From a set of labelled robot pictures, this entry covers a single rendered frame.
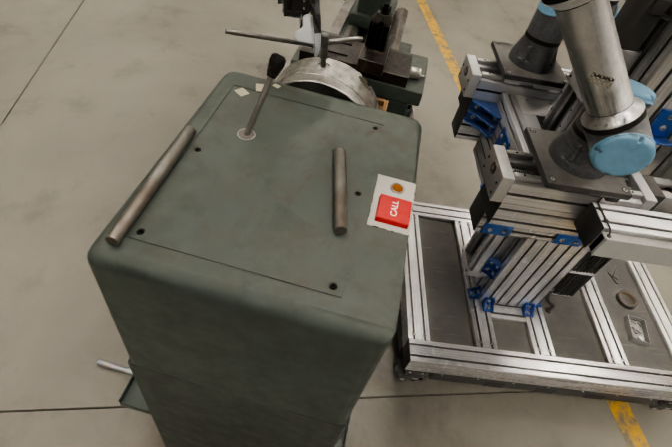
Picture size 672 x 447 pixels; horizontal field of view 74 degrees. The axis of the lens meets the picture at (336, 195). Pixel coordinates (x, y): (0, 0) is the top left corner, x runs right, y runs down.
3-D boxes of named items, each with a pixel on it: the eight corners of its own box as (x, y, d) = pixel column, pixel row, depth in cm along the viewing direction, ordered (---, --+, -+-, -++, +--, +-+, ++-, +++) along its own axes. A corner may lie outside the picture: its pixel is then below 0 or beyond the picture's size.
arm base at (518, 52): (545, 54, 156) (559, 27, 149) (557, 77, 146) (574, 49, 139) (504, 46, 155) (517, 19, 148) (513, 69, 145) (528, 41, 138)
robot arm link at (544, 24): (519, 25, 145) (539, -17, 135) (551, 25, 150) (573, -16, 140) (540, 44, 138) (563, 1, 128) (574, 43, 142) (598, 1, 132)
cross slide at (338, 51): (405, 88, 171) (408, 78, 168) (298, 60, 173) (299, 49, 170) (410, 65, 184) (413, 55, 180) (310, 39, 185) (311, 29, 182)
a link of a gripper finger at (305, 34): (295, 59, 102) (290, 17, 100) (320, 57, 104) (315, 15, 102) (298, 57, 99) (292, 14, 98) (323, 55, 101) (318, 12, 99)
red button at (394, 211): (406, 232, 79) (409, 225, 77) (373, 223, 79) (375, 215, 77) (409, 208, 83) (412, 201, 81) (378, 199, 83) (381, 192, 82)
